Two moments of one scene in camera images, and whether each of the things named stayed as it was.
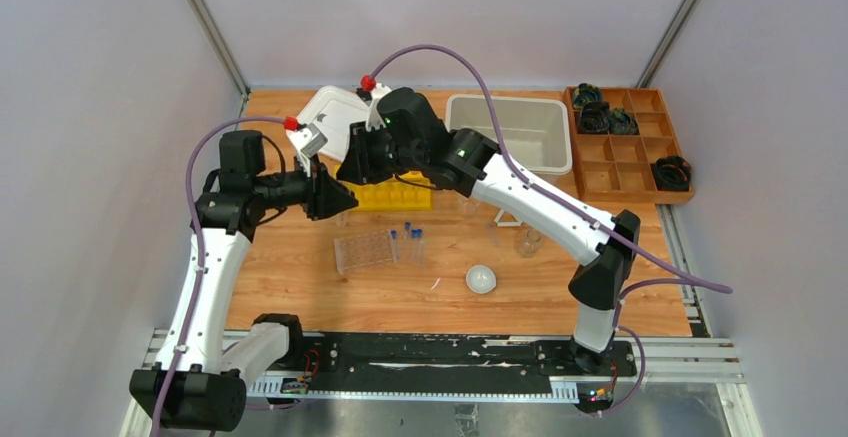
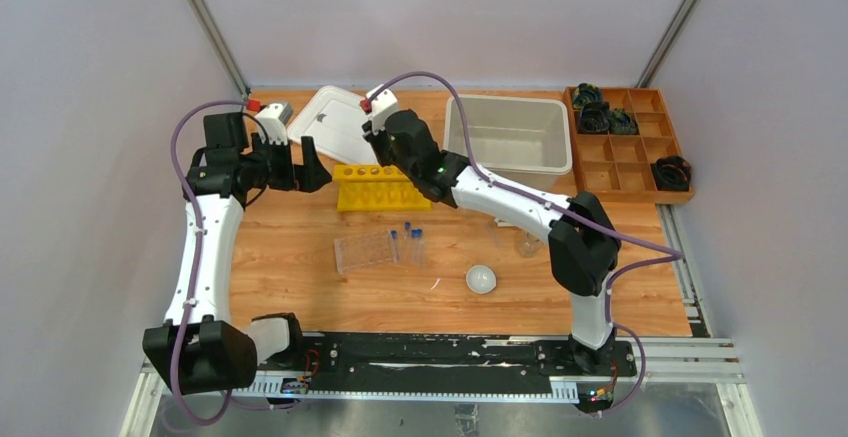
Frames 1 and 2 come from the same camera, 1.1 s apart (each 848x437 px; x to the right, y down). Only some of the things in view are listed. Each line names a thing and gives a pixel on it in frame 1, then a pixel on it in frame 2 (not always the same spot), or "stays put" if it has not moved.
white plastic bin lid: (332, 110) stays put
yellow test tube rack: (404, 192) stays put
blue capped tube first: (395, 247) stays put
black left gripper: (317, 189) → (282, 168)
